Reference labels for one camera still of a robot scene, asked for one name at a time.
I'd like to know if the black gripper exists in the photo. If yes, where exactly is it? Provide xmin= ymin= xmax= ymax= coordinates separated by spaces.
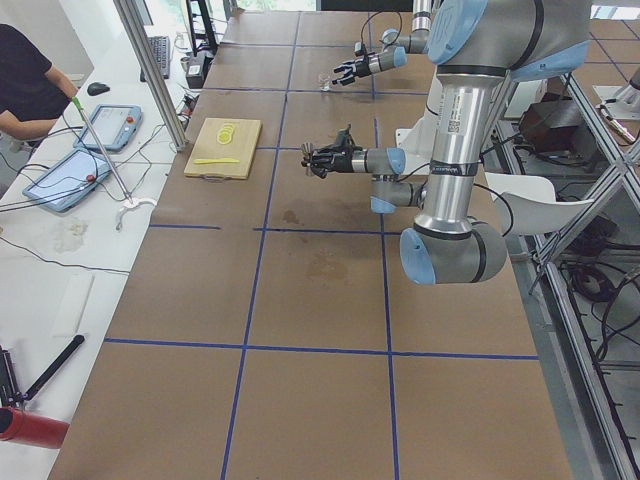
xmin=332 ymin=56 xmax=372 ymax=86
xmin=302 ymin=147 xmax=354 ymax=179

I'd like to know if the clear glass beaker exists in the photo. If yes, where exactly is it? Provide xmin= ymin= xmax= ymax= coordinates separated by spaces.
xmin=318 ymin=73 xmax=332 ymax=92

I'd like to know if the steel double jigger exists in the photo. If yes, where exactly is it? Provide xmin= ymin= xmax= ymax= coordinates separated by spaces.
xmin=301 ymin=142 xmax=313 ymax=165

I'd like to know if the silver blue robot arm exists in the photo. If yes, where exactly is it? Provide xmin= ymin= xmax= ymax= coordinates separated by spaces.
xmin=331 ymin=1 xmax=441 ymax=86
xmin=302 ymin=1 xmax=591 ymax=285

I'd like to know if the bamboo cutting board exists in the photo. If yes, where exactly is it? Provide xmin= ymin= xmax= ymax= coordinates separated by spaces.
xmin=184 ymin=118 xmax=262 ymax=180

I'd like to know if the yellow plastic knife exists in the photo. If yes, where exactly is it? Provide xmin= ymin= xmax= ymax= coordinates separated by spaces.
xmin=193 ymin=157 xmax=240 ymax=165

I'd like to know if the black keyboard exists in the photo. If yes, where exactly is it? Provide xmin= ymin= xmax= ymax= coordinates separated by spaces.
xmin=147 ymin=36 xmax=171 ymax=79

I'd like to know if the blue teach pendant far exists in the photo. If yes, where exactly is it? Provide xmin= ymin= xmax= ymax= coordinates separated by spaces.
xmin=89 ymin=104 xmax=142 ymax=152

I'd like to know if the blue teach pendant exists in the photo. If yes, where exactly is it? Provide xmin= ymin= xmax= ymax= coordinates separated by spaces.
xmin=89 ymin=104 xmax=142 ymax=152
xmin=22 ymin=148 xmax=111 ymax=213

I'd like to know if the white plastic chair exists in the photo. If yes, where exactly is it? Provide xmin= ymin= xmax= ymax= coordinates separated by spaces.
xmin=485 ymin=172 xmax=594 ymax=235

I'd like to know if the black computer mouse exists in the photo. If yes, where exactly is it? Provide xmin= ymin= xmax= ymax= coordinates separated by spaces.
xmin=87 ymin=82 xmax=110 ymax=96

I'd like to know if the blue teach pendant near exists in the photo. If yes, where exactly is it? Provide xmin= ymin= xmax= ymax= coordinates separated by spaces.
xmin=22 ymin=148 xmax=111 ymax=213

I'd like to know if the person in black shirt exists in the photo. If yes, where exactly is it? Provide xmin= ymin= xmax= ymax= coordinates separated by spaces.
xmin=1 ymin=24 xmax=78 ymax=141

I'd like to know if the red cylinder bottle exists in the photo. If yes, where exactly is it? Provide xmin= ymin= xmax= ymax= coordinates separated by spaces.
xmin=1 ymin=407 xmax=69 ymax=449

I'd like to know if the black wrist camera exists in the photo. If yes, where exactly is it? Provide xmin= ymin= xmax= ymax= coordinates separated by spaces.
xmin=335 ymin=124 xmax=356 ymax=150
xmin=354 ymin=42 xmax=366 ymax=57

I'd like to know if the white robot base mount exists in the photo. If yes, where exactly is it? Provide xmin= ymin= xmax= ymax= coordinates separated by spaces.
xmin=395 ymin=127 xmax=435 ymax=175

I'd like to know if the aluminium frame post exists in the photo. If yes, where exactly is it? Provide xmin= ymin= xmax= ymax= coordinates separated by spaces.
xmin=113 ymin=0 xmax=187 ymax=152

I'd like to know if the grabber stick green handle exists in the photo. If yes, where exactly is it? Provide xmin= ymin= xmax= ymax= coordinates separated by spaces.
xmin=71 ymin=96 xmax=157 ymax=232

